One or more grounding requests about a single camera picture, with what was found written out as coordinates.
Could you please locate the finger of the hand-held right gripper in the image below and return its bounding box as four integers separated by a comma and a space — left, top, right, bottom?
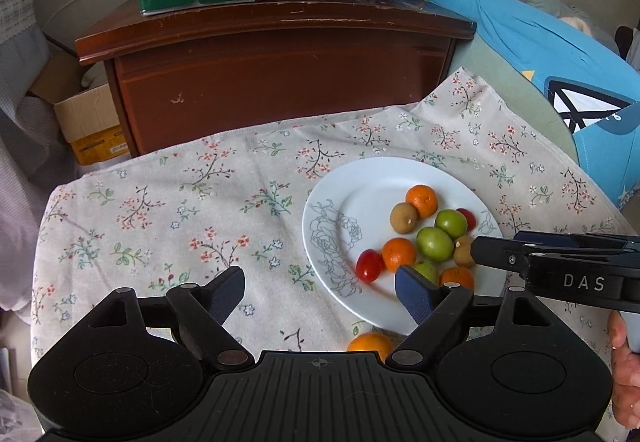
471, 235, 621, 281
514, 231, 640, 253

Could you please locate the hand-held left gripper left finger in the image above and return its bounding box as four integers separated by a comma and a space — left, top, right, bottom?
87, 265, 253, 370

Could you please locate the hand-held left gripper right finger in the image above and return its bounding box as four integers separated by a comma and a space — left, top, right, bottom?
386, 265, 551, 369

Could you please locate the brown longan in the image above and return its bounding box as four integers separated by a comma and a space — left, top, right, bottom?
452, 235, 476, 268

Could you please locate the small orange mandarin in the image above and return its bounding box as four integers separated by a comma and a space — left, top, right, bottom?
405, 185, 439, 218
440, 267, 475, 290

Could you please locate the large green jujube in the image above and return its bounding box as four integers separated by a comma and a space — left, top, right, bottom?
416, 227, 455, 264

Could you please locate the white plate with line drawing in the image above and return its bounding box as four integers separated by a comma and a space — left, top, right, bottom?
301, 157, 507, 338

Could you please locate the person's right hand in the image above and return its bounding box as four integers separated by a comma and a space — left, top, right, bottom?
608, 309, 640, 429

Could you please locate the brown kiwi fruit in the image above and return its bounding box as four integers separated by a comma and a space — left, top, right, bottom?
390, 202, 419, 232

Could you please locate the floral tablecloth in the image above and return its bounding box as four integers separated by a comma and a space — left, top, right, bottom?
30, 67, 640, 442

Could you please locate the pale green bed sheet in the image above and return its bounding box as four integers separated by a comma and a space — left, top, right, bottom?
447, 30, 578, 158

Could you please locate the blue printed pillow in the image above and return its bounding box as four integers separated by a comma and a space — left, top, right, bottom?
385, 0, 640, 208

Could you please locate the open cardboard box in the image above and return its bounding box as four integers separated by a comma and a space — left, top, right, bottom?
27, 50, 132, 165

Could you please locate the brown wooden nightstand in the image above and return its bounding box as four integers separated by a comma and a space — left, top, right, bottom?
75, 0, 476, 158

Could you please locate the clear plastic bag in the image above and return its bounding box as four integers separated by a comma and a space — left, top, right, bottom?
0, 389, 43, 442

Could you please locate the checked grey cloth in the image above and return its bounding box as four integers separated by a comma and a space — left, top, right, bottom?
0, 22, 76, 323

